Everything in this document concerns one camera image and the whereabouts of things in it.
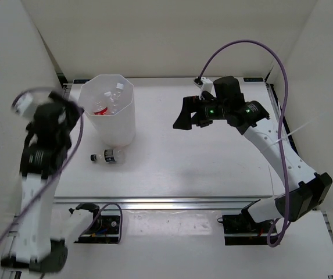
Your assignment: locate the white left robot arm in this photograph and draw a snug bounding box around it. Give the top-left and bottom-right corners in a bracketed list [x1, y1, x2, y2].
[0, 88, 102, 274]

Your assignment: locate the red label red cap bottle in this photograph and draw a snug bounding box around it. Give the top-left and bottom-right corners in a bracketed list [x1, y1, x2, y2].
[92, 100, 108, 115]

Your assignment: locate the clear bottle white cap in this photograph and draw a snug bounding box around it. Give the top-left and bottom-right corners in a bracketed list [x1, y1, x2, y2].
[110, 83, 124, 115]

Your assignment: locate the blue label clear bottle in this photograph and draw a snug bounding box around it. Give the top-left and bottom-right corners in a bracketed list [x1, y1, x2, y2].
[104, 91, 119, 115]

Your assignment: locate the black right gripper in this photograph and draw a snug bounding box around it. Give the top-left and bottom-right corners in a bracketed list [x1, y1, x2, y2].
[173, 95, 229, 131]

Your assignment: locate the black label black cap bottle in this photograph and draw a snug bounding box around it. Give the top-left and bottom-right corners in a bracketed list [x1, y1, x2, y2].
[90, 148, 125, 164]

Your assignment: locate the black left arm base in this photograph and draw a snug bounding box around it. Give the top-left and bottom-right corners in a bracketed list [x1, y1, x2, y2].
[76, 215, 122, 244]

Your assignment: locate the aluminium frame rail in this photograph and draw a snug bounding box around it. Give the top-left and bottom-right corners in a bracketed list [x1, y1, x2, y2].
[53, 196, 269, 210]

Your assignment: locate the white octagonal plastic bin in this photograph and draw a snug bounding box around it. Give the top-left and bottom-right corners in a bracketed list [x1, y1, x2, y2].
[78, 74, 136, 147]

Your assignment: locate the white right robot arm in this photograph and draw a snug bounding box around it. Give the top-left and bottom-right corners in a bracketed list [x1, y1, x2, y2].
[173, 76, 332, 233]

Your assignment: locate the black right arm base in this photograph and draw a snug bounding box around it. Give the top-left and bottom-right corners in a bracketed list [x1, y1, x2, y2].
[217, 214, 278, 246]

